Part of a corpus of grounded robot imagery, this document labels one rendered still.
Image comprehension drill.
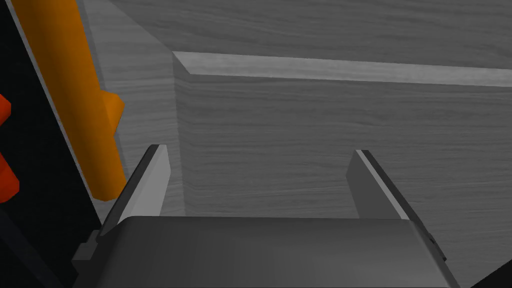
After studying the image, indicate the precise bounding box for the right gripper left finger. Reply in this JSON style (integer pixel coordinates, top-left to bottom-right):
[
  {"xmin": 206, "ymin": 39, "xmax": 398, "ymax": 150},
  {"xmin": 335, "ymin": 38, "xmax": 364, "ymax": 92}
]
[{"xmin": 97, "ymin": 144, "xmax": 172, "ymax": 239}]

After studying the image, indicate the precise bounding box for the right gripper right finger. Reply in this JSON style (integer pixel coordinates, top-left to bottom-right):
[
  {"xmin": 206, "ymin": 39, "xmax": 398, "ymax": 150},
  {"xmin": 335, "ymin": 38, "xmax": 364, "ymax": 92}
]
[{"xmin": 345, "ymin": 149, "xmax": 420, "ymax": 221}]

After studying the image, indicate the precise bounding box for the grey wooden cupboard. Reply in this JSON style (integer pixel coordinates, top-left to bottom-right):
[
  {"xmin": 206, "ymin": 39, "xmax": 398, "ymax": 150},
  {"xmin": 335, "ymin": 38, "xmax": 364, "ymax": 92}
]
[{"xmin": 171, "ymin": 50, "xmax": 512, "ymax": 288}]

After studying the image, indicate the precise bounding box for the grey wooden cupboard door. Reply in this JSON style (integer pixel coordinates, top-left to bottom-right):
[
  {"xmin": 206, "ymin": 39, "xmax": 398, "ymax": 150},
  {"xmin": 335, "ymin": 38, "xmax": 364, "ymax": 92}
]
[{"xmin": 75, "ymin": 0, "xmax": 187, "ymax": 217}]

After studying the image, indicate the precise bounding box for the red rounded shape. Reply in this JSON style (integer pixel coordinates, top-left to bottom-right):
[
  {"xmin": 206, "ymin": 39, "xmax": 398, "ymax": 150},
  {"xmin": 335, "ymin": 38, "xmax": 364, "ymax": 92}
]
[
  {"xmin": 0, "ymin": 93, "xmax": 13, "ymax": 126},
  {"xmin": 0, "ymin": 153, "xmax": 21, "ymax": 204}
]

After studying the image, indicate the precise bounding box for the orange bar handle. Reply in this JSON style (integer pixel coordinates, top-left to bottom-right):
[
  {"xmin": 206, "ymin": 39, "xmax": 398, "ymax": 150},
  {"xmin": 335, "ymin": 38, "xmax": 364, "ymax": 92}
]
[{"xmin": 9, "ymin": 0, "xmax": 128, "ymax": 202}]

